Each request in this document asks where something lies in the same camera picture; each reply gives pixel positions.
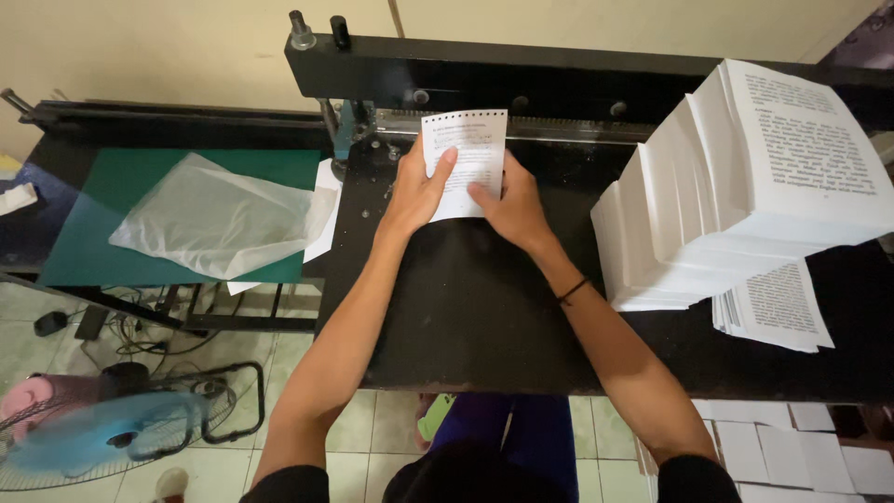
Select person's left hand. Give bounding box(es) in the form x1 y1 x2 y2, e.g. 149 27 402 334
377 135 459 238

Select person's right hand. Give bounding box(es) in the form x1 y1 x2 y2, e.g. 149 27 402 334
466 150 555 254

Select punched printed paper sheets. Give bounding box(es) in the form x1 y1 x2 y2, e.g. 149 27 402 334
421 109 508 223

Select plain white paper sheet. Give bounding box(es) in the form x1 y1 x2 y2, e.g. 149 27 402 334
226 158 345 296

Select black wrist band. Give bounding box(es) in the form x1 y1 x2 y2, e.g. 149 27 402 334
556 277 592 306

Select black paper punching machine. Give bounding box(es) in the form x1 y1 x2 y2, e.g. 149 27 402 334
285 10 894 406

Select clear plastic sheet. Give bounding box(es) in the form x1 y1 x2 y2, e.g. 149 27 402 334
108 152 340 281

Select green sandal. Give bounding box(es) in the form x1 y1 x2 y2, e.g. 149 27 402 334
416 393 457 449

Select person's blue trousers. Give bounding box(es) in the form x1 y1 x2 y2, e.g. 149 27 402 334
427 393 582 503

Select tall stack of printed pages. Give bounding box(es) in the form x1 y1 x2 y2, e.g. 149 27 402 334
590 59 894 313

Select person's black shirt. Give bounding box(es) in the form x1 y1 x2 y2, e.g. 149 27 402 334
239 442 743 503

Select small stack of printed pages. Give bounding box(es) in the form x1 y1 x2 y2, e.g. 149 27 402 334
711 260 836 354

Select green cover sheet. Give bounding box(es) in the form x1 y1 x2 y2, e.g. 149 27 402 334
38 147 324 288

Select black side table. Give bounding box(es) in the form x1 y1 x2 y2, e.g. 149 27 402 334
0 98 332 333

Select heap of white paper stacks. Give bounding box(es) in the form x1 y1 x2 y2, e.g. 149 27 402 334
632 399 894 503

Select floor fan with blue blades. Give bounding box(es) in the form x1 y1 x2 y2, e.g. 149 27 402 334
0 360 267 492

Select pink plastic object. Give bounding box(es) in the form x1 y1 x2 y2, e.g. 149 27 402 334
0 376 57 442

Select tangle of black cables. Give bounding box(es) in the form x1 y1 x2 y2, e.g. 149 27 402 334
98 282 242 366

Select metal lever handle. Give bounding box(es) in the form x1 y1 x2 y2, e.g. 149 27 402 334
0 87 36 117

